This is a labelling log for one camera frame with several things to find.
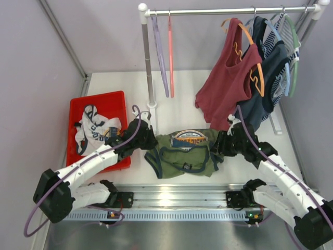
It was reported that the navy blue tank top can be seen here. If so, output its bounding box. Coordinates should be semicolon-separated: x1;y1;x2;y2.
231;16;289;133

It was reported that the metal clothes rack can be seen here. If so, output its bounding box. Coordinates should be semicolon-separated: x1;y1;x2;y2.
138;1;330;133

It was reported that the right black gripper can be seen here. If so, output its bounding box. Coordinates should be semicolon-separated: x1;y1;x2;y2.
210;130;246;156

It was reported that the slotted cable duct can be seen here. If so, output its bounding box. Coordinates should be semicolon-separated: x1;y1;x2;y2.
51;210;263;222

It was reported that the striped tank top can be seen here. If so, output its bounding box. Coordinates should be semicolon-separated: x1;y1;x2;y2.
262;13;301;105

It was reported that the pink plastic hanger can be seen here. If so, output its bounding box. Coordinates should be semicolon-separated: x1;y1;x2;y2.
168;12;174;98

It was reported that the light blue plastic hanger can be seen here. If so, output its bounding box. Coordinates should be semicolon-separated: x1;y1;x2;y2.
252;16;289;99

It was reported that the maroon tank top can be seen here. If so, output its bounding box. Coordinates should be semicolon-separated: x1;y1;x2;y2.
195;18;262;131

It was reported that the red plastic bin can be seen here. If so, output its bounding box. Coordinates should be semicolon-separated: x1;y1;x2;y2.
66;91;128;165

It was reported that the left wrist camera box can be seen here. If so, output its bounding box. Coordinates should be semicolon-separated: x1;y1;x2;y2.
132;111;151;124

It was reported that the orange plastic hanger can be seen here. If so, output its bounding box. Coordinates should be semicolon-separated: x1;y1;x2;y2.
233;22;265;97

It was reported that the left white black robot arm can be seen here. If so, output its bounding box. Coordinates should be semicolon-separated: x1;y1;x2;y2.
33;114;157;223

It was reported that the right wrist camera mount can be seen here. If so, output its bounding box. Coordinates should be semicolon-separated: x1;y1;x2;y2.
227;114;241;135

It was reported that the purple plastic hanger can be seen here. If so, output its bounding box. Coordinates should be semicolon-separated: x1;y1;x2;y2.
151;15;170;98

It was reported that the white printed tank top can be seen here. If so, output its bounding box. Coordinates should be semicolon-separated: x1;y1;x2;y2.
74;105;122;156

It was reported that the green plastic hanger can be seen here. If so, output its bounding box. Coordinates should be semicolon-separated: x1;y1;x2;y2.
273;13;301;101

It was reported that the green tank top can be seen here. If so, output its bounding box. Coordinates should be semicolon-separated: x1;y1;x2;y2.
144;129;224;179

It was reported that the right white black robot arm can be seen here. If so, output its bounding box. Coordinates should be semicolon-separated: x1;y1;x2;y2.
212;119;332;249

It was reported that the aluminium mounting rail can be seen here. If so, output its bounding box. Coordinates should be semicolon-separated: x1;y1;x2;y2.
41;183;326;209

